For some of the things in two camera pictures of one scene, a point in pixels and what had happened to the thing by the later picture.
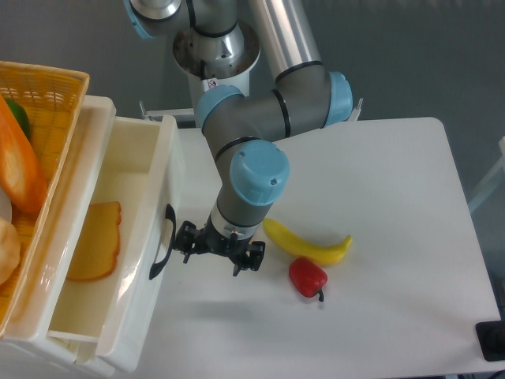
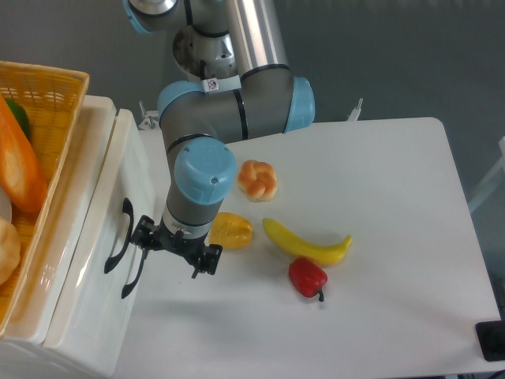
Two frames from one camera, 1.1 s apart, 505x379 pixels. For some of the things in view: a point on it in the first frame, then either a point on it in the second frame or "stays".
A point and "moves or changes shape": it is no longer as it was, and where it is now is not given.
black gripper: [211, 242] to [148, 236]
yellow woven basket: [54, 99] stays
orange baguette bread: [22, 176] stays
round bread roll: [10, 253] stays
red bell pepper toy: [307, 278] stays
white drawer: [117, 238] moves or changes shape
